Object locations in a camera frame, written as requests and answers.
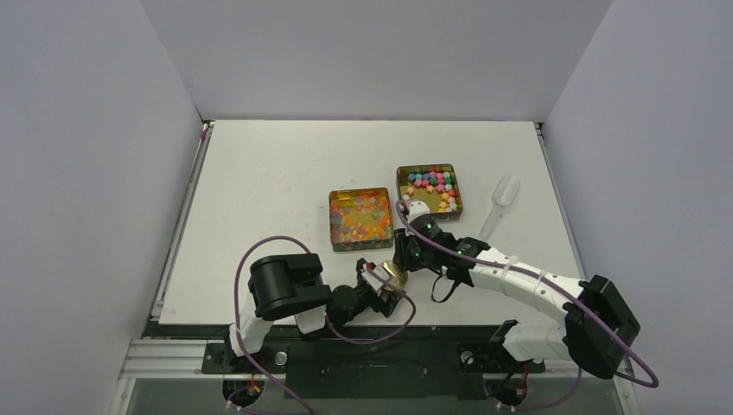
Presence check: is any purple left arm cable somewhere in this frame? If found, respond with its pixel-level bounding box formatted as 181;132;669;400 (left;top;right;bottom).
226;235;417;415

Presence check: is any gold round lid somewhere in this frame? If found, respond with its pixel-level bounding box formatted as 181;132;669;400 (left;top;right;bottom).
374;260;408;291

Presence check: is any tin of pastel star candies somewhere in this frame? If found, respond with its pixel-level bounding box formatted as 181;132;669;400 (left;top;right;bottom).
396;163;464;221

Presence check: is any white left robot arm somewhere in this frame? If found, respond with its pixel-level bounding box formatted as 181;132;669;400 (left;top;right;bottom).
223;253;407;372

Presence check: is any aluminium rail frame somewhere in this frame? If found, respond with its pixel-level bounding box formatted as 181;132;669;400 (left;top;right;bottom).
117;337;635;380

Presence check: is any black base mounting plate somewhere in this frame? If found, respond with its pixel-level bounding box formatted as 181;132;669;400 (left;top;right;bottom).
143;325;605;401

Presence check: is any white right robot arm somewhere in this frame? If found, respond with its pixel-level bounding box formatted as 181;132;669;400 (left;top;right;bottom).
393;214;641;380

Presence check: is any tin of translucent star candies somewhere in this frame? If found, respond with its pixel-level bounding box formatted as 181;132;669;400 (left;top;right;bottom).
328;188;394;252

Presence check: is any clear plastic scoop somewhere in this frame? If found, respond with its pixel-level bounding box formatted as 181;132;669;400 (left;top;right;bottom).
478;174;521;242

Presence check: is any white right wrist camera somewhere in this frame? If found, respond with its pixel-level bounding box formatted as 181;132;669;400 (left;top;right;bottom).
401;199;430;223

